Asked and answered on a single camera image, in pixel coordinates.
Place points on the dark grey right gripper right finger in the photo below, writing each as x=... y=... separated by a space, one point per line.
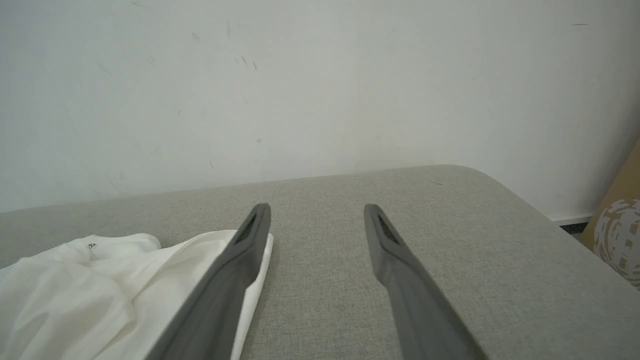
x=415 y=305

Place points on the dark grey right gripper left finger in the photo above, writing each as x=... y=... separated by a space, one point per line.
x=220 y=295

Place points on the white garment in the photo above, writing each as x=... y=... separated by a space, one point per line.
x=115 y=295

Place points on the brown cardboard box white print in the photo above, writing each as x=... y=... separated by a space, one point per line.
x=619 y=230

